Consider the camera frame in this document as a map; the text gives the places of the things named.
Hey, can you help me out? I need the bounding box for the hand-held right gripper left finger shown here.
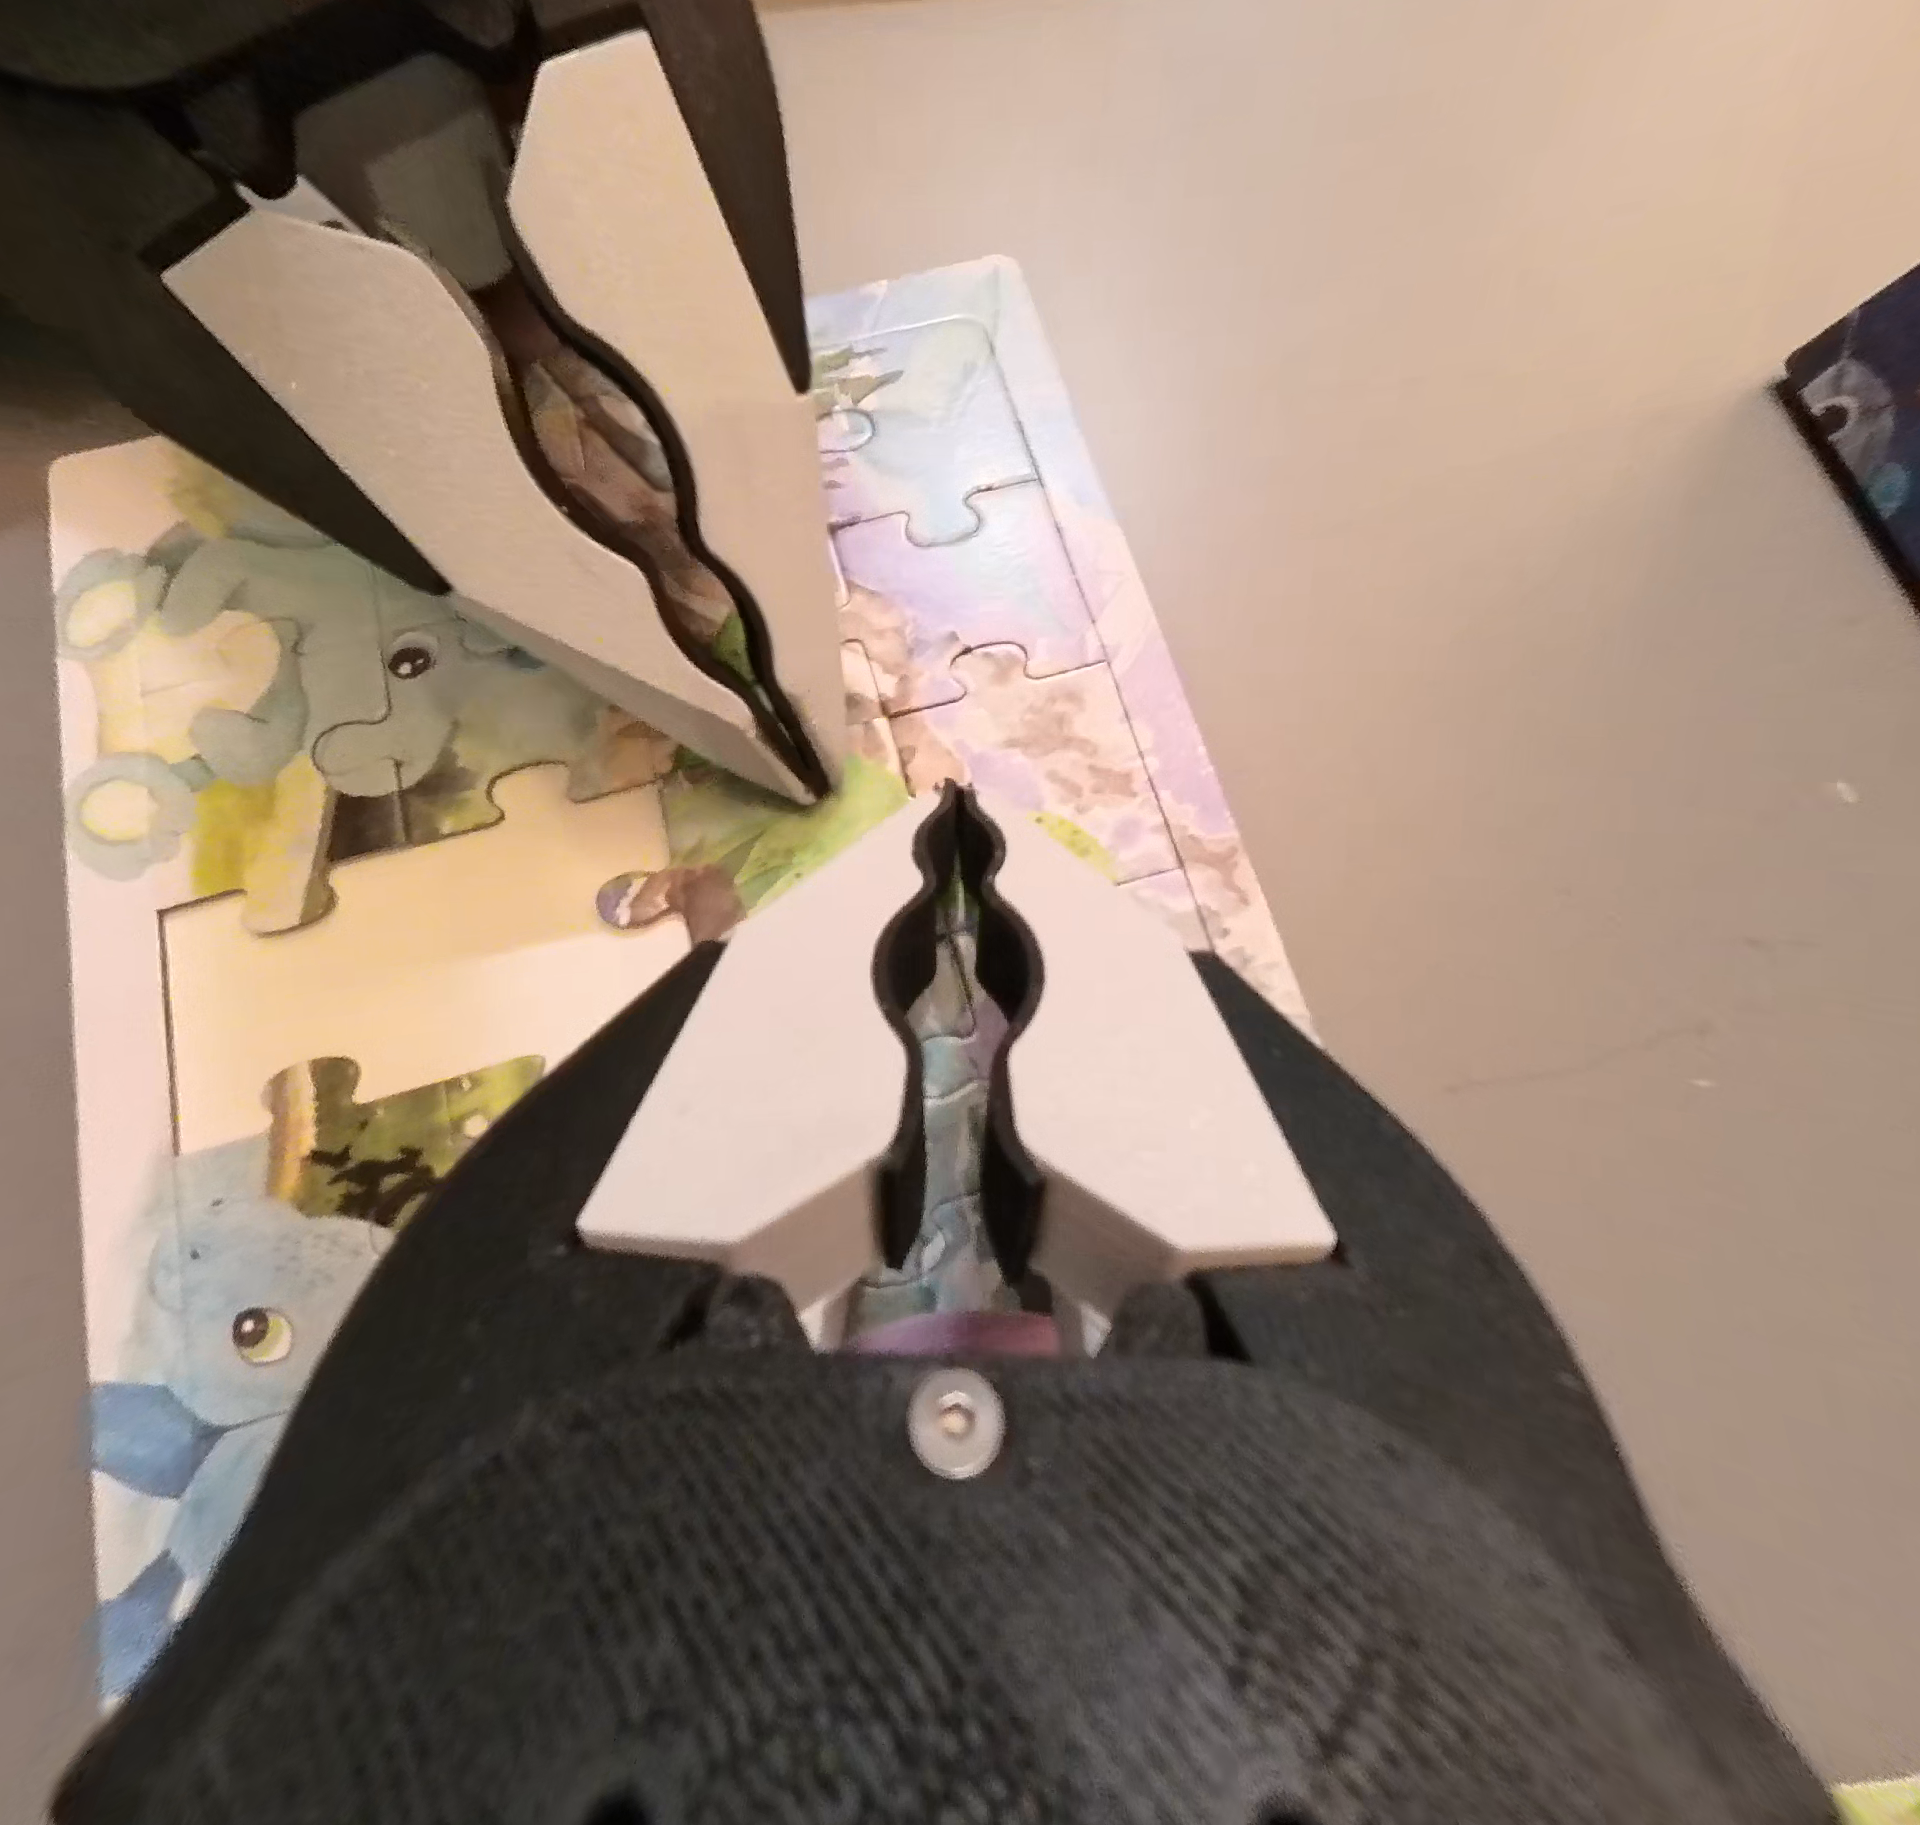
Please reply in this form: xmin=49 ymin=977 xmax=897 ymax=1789
xmin=574 ymin=783 xmax=963 ymax=1324

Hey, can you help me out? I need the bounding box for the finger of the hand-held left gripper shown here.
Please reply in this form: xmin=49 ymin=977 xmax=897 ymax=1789
xmin=506 ymin=24 xmax=853 ymax=797
xmin=152 ymin=195 xmax=830 ymax=810

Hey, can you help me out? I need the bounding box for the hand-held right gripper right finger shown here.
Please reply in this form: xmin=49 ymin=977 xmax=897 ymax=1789
xmin=952 ymin=790 xmax=1339 ymax=1332

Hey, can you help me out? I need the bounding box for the dinosaur puzzle board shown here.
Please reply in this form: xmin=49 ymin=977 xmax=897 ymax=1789
xmin=45 ymin=257 xmax=1316 ymax=1714

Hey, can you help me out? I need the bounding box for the illustrated puzzle box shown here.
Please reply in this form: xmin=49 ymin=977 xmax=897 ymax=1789
xmin=1776 ymin=264 xmax=1920 ymax=583

